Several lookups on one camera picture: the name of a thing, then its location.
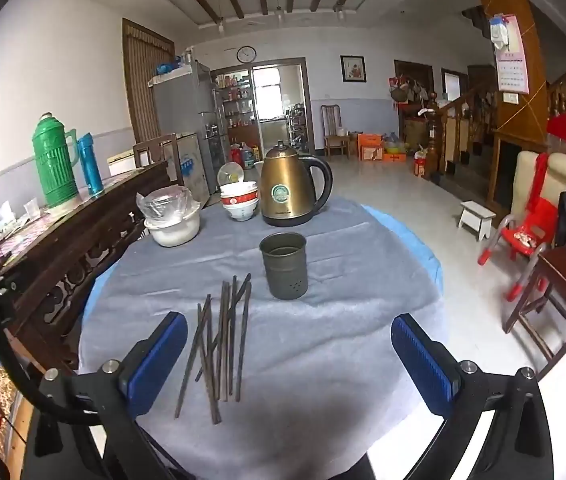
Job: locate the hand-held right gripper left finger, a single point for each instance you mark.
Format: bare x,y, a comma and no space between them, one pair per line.
155,365

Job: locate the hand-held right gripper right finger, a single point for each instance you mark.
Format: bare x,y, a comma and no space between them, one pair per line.
420,365

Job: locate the bundle of dark chopsticks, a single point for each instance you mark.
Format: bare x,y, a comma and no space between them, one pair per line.
223,335

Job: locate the grey metal chopstick holder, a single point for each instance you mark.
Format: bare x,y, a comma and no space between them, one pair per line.
283,270

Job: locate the pink checkered table mat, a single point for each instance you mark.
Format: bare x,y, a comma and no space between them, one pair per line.
38,225

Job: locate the dark carved wooden sideboard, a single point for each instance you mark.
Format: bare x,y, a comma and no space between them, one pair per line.
78,270

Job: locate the clear plastic cup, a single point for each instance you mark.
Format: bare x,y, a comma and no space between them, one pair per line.
31,209

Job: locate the blue table cover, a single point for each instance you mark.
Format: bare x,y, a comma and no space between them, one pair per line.
413,245

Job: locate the white enamel pot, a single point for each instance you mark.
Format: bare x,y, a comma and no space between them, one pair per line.
173,235

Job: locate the clear plastic bag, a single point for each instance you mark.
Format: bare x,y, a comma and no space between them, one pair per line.
165,205

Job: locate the red plastic child chair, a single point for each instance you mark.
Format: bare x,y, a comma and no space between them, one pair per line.
523,240

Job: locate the white wooden stool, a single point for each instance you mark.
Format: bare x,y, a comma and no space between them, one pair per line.
477,212

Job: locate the dark brown wooden chair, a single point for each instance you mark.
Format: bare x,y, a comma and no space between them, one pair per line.
563,280

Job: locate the green thermos flask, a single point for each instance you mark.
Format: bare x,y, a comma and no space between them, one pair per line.
55,165

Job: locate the blue thermos flask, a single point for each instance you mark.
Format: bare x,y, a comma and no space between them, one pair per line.
92,165

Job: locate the white small freezer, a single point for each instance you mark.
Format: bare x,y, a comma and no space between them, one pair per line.
192,165

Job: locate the cream upholstered chair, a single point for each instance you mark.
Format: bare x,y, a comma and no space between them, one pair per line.
525,180

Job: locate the golden electric kettle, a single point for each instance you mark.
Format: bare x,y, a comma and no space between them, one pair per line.
283,185

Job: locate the orange cardboard box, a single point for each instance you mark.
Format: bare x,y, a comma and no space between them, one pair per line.
369,147

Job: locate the wooden staircase railing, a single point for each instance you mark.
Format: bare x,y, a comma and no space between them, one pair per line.
458,125

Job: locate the light wooden chair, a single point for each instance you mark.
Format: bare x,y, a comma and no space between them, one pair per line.
332,130

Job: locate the orange wooden partition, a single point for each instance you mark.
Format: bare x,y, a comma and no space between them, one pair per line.
518,125

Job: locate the grey refrigerator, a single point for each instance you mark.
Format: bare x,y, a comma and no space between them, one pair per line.
178,105

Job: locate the glass shelf with bottles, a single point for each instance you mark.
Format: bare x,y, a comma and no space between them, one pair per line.
235,110

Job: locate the brown door curtain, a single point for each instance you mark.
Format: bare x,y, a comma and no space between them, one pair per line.
145,85

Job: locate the blue plastic bags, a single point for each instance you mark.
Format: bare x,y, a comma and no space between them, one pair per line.
168,66

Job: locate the framed flower picture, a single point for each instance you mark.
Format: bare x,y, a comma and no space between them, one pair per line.
353,68

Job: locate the pink wall calendar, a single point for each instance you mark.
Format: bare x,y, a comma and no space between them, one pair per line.
512,60

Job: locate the round wall clock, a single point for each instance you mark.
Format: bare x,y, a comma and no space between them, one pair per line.
246,54

